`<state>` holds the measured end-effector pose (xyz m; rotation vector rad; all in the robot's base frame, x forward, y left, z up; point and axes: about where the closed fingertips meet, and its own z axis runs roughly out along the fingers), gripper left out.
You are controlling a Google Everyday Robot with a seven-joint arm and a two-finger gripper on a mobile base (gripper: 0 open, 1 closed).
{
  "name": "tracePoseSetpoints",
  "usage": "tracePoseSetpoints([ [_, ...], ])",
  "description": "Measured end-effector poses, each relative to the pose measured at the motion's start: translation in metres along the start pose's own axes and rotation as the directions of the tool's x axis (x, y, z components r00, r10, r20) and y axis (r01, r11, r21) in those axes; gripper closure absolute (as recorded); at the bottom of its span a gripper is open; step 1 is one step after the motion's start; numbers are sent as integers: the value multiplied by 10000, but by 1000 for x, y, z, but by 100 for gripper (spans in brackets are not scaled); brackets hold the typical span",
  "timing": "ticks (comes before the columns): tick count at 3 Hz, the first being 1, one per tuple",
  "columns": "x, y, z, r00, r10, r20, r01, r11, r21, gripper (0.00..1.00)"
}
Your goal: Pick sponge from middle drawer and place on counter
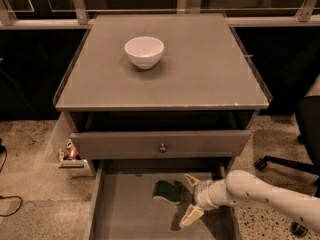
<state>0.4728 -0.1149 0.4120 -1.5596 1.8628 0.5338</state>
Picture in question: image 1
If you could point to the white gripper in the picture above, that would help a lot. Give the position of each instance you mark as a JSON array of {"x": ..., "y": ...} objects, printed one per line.
[{"x": 201, "y": 196}]

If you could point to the green and yellow sponge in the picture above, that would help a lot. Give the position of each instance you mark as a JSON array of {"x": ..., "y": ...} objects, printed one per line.
[{"x": 170, "y": 193}]

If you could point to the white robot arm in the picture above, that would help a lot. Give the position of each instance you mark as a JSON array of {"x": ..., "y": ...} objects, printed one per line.
[{"x": 240, "y": 187}]

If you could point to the round metal drawer knob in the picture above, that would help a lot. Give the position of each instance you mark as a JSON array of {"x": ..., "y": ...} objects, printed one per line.
[{"x": 162, "y": 148}]

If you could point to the grey top drawer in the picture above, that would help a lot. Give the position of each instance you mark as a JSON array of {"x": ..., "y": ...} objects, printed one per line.
[{"x": 145, "y": 145}]

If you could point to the grey open middle drawer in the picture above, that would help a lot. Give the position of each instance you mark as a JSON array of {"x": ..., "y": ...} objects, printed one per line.
[{"x": 123, "y": 207}]

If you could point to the grey drawer cabinet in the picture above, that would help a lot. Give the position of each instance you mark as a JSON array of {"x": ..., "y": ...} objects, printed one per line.
[{"x": 202, "y": 82}]

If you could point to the red can in bin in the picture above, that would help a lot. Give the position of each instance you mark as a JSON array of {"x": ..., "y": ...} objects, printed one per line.
[{"x": 72, "y": 151}]

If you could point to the clear plastic bin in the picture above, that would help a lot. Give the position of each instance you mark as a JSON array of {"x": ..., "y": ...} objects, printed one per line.
[{"x": 57, "y": 151}]

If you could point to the white ceramic bowl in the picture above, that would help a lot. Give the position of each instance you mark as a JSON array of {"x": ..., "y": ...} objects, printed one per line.
[{"x": 145, "y": 51}]

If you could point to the metal window frame rail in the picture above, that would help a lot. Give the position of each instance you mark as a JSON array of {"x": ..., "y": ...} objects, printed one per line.
[{"x": 35, "y": 14}]

